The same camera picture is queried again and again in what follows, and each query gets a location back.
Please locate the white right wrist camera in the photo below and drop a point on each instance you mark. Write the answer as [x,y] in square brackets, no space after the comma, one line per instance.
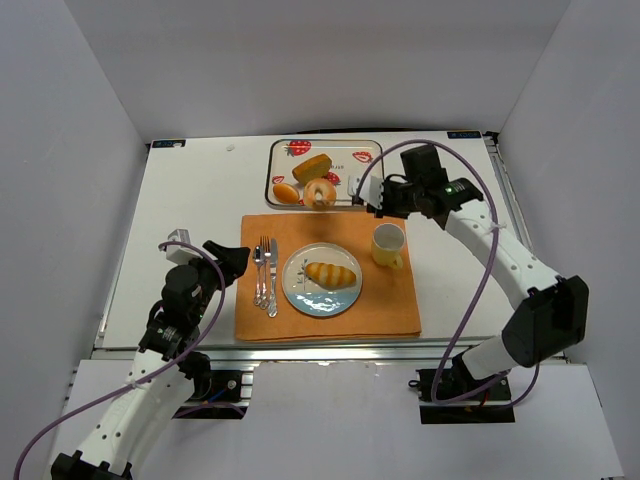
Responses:
[368,191]

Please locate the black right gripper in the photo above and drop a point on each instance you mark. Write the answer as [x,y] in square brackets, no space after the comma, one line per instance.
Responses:
[388,200]

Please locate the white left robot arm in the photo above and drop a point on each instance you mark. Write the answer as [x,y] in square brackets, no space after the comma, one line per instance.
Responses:
[166,370]

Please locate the sliced loaf bread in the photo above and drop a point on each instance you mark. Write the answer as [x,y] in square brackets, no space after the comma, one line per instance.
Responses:
[315,167]

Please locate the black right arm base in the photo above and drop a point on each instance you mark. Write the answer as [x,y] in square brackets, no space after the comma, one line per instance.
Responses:
[491,406]

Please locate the glazed donut bagel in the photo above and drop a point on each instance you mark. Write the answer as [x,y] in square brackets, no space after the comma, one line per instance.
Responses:
[319,194]

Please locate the left blue corner label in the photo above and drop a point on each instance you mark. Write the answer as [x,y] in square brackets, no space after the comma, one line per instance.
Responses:
[168,143]

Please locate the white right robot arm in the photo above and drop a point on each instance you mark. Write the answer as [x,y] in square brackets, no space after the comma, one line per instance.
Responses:
[549,310]

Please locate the silver spoon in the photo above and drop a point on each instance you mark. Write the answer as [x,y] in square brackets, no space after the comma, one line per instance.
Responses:
[257,258]

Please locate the yellow mug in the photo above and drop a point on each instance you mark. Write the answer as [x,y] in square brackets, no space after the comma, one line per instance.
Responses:
[388,241]

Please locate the striped long bread roll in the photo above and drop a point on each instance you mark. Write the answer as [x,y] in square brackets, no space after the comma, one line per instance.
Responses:
[330,276]

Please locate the orange placemat cloth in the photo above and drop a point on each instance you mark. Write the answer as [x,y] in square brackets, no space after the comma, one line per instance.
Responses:
[387,305]

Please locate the blue corner label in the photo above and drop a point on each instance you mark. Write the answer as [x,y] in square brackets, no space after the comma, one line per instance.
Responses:
[464,134]
[168,143]

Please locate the strawberry pattern tray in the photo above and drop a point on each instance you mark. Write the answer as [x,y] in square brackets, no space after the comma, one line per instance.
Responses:
[349,157]

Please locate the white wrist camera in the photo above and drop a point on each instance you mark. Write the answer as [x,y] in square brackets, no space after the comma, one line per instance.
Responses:
[178,254]
[368,191]

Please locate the ceramic plate with leaf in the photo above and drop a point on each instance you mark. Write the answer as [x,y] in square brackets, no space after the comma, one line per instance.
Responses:
[312,299]

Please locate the silver fork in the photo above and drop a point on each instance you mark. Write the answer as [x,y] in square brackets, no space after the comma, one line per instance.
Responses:
[266,254]

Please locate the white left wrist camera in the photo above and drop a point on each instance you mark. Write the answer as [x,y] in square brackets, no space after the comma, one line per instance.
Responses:
[178,254]

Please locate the metal serving tongs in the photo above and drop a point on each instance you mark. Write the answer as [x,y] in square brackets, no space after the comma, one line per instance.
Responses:
[335,202]

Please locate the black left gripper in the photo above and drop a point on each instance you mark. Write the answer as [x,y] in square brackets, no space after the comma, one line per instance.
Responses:
[211,265]

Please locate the silver knife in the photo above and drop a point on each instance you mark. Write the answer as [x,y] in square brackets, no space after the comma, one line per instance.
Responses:
[272,308]

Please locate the aluminium front rail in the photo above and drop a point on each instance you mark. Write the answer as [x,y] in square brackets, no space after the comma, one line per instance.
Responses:
[401,350]

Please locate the right blue corner label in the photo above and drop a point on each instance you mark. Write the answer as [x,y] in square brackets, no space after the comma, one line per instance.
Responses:
[464,134]

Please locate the small round bun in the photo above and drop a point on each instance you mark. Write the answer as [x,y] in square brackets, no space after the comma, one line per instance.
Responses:
[286,193]

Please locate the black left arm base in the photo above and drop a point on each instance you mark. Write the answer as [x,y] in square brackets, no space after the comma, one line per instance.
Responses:
[220,392]

